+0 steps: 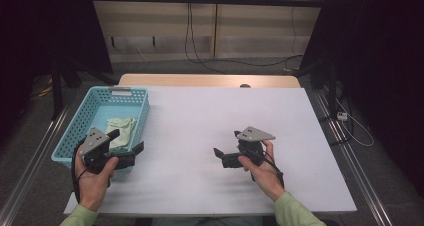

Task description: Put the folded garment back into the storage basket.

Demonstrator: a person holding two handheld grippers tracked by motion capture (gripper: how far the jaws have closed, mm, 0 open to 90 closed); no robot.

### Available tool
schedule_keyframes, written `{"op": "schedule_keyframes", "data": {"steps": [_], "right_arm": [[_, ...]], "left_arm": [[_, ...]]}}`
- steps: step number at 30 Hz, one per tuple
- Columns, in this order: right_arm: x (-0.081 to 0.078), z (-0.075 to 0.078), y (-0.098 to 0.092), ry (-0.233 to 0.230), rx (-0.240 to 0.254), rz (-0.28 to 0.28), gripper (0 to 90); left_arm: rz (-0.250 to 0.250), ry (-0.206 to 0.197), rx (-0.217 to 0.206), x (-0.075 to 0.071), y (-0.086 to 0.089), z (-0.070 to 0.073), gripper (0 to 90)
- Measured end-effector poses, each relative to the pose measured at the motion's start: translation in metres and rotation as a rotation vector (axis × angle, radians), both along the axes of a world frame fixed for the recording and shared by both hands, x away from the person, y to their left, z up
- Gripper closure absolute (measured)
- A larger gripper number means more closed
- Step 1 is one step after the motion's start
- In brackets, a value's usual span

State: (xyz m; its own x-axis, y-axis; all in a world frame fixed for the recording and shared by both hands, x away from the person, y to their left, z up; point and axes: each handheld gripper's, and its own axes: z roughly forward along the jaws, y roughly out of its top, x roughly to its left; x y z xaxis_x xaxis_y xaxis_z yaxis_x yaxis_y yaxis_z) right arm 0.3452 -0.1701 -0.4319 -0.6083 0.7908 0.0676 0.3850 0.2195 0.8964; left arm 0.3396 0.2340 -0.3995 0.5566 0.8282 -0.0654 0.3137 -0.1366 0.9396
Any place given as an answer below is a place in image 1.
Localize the person's left hand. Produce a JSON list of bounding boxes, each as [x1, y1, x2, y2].
[[73, 147, 119, 212]]

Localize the black curtain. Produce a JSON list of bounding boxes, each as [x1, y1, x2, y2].
[[299, 0, 424, 200], [0, 0, 114, 87]]

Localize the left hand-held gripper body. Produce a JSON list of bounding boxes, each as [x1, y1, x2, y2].
[[79, 126, 136, 174]]

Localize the hand-held gripper black cable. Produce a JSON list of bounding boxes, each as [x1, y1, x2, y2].
[[249, 149, 285, 189], [70, 142, 89, 204]]

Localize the metal floor rail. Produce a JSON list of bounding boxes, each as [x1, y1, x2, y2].
[[0, 105, 71, 226], [313, 89, 394, 226]]

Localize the light blue perforated plastic basket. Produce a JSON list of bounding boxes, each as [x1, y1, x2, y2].
[[50, 85, 150, 172]]

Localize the wooden table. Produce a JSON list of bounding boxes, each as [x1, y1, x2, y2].
[[118, 73, 302, 89]]

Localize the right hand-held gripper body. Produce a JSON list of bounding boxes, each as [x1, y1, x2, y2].
[[222, 125, 277, 169]]

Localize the left hand-held gripper black cable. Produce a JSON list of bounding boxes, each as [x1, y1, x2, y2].
[[70, 142, 89, 204]]

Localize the black metal stand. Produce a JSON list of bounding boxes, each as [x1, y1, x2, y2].
[[49, 62, 118, 120]]

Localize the white floor cable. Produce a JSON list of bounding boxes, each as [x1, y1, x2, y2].
[[334, 97, 375, 148]]

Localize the black wall cable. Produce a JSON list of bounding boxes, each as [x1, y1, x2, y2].
[[184, 0, 231, 75], [188, 0, 304, 68]]

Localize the light green baby garment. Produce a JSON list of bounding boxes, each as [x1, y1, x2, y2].
[[104, 116, 138, 151]]

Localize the thin black hanging cable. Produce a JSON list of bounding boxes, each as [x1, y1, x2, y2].
[[290, 5, 298, 57]]

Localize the right hand-held gripper black cable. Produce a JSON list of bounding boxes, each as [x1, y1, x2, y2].
[[249, 149, 285, 189]]

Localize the person's right hand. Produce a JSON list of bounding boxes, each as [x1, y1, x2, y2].
[[238, 139, 287, 203]]

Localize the black horizontal bar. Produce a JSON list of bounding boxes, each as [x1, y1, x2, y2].
[[89, 0, 329, 9]]

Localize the yellow floor cable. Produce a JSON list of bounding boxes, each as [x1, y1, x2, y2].
[[38, 85, 54, 98]]

